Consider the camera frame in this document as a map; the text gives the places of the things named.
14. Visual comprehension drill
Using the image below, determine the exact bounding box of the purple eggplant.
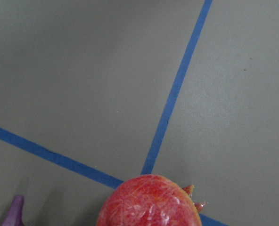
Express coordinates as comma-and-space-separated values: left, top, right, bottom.
1, 195, 24, 226

